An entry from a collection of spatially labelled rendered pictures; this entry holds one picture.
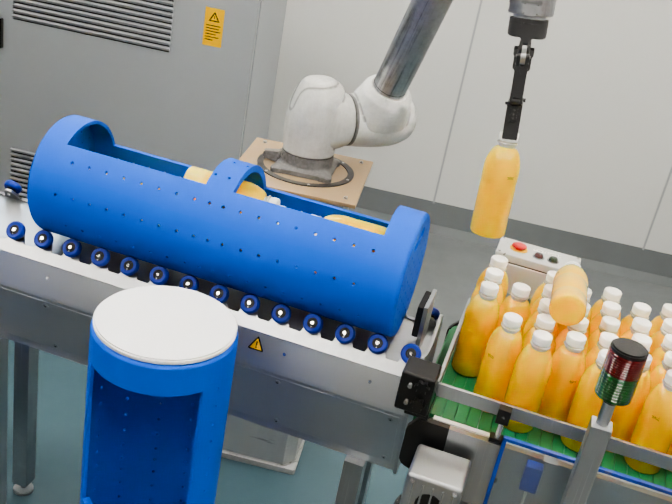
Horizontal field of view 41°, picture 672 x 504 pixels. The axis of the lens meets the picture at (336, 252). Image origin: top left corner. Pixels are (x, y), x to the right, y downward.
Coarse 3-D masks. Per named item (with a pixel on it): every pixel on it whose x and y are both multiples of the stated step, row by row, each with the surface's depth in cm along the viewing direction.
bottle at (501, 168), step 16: (512, 144) 182; (496, 160) 182; (512, 160) 182; (496, 176) 182; (512, 176) 182; (480, 192) 186; (496, 192) 183; (512, 192) 184; (480, 208) 186; (496, 208) 184; (480, 224) 186; (496, 224) 186
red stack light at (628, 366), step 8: (608, 352) 152; (608, 360) 152; (616, 360) 150; (624, 360) 149; (608, 368) 152; (616, 368) 150; (624, 368) 150; (632, 368) 150; (640, 368) 150; (616, 376) 151; (624, 376) 150; (632, 376) 150; (640, 376) 152
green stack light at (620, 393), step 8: (600, 376) 154; (608, 376) 152; (600, 384) 154; (608, 384) 152; (616, 384) 151; (624, 384) 151; (632, 384) 151; (600, 392) 154; (608, 392) 152; (616, 392) 152; (624, 392) 152; (632, 392) 152; (608, 400) 153; (616, 400) 152; (624, 400) 153
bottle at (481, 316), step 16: (480, 304) 195; (496, 304) 196; (464, 320) 199; (480, 320) 195; (496, 320) 197; (464, 336) 199; (480, 336) 197; (464, 352) 200; (480, 352) 199; (464, 368) 201
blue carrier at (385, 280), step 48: (48, 144) 203; (96, 144) 226; (48, 192) 202; (96, 192) 199; (144, 192) 197; (192, 192) 195; (96, 240) 206; (144, 240) 200; (192, 240) 195; (240, 240) 192; (288, 240) 190; (336, 240) 188; (384, 240) 187; (240, 288) 201; (288, 288) 194; (336, 288) 189; (384, 288) 186
